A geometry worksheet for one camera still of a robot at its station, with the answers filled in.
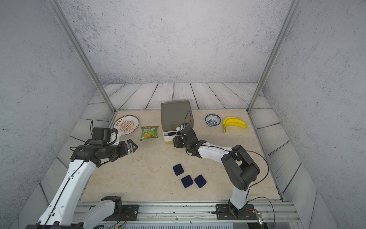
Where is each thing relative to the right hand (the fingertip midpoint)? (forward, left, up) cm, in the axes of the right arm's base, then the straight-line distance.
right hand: (176, 139), depth 90 cm
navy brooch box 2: (-22, -7, -9) cm, 25 cm away
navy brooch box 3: (-22, -14, -10) cm, 28 cm away
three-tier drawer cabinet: (+11, +1, +11) cm, 16 cm away
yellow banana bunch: (+20, -42, -7) cm, 47 cm away
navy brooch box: (-15, -1, -10) cm, 18 cm away
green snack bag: (+10, +20, -5) cm, 23 cm away
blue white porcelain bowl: (+24, -26, -9) cm, 36 cm away
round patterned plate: (+20, +41, -9) cm, 46 cm away
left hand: (-12, +21, +10) cm, 26 cm away
